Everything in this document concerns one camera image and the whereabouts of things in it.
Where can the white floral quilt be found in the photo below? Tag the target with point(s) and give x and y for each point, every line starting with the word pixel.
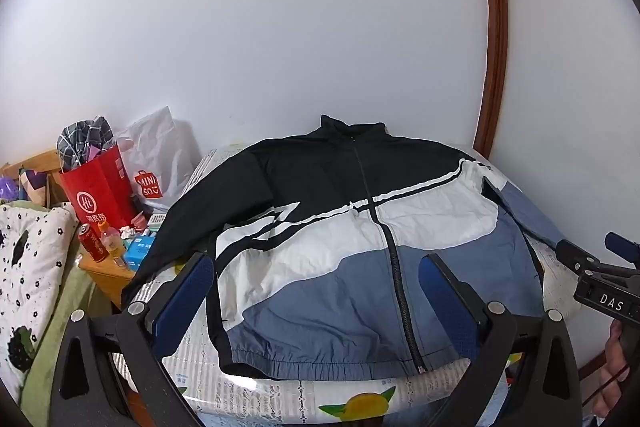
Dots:
pixel 30 267

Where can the wooden headboard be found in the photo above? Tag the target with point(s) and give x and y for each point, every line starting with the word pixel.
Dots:
pixel 35 162

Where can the red drink can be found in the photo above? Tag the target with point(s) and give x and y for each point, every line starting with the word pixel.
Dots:
pixel 92 244

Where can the white plastic shopping bag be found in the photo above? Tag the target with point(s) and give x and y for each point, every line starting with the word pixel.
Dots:
pixel 160 157

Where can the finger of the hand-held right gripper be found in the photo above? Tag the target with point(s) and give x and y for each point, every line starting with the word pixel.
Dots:
pixel 575 254
pixel 624 246

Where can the person's right hand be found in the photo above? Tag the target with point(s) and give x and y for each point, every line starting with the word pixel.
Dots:
pixel 611 374

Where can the black white blue zip jacket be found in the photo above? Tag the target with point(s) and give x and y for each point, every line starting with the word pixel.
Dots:
pixel 350 227

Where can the grey plaid cloth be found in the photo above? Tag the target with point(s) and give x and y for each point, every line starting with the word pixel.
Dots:
pixel 82 139

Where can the brown wooden door frame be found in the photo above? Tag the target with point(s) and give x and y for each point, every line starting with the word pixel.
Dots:
pixel 495 32

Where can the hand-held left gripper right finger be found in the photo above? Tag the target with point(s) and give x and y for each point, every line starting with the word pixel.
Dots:
pixel 446 303

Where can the purple plush toy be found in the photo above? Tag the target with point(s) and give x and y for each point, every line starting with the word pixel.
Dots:
pixel 10 188

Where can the blue tissue pack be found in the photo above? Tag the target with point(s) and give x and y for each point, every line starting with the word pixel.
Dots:
pixel 139 252

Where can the bed with fruit print cover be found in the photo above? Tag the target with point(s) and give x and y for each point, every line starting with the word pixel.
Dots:
pixel 260 399

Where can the green bed sheet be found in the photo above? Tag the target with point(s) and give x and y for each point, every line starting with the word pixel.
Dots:
pixel 65 322

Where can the red paper bag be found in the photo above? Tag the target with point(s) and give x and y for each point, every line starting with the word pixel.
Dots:
pixel 102 187

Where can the wooden nightstand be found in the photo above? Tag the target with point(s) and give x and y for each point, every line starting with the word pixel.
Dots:
pixel 107 279

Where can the orange drink bottle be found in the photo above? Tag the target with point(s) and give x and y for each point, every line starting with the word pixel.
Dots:
pixel 114 244

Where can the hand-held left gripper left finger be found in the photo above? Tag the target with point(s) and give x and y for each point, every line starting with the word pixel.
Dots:
pixel 184 302

